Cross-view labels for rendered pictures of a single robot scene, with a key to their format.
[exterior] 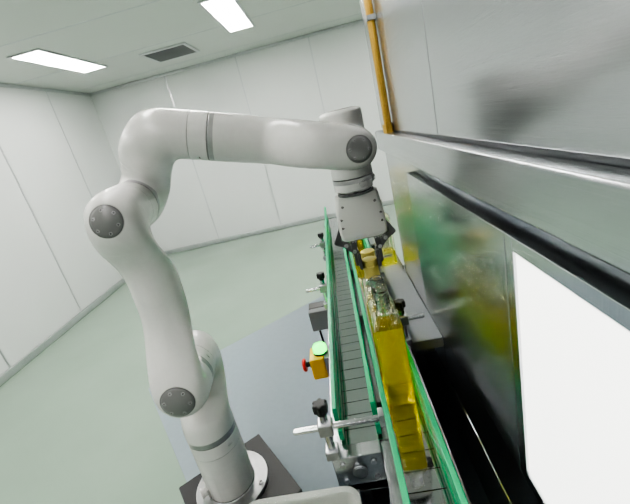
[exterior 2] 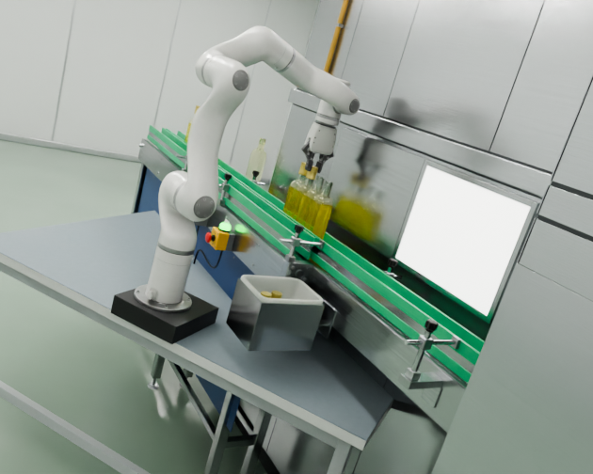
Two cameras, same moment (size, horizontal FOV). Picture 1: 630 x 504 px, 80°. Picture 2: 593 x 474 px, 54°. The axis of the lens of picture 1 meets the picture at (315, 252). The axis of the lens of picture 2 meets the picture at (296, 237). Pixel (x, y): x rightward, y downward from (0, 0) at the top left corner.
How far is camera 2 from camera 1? 1.47 m
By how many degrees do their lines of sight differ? 38
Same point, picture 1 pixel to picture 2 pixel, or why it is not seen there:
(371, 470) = (303, 275)
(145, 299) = (212, 134)
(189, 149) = (279, 61)
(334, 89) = not seen: outside the picture
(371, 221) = (328, 145)
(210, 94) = not seen: outside the picture
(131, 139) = (258, 40)
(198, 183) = not seen: outside the picture
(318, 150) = (340, 97)
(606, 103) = (468, 131)
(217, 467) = (181, 272)
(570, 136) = (456, 135)
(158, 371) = (200, 182)
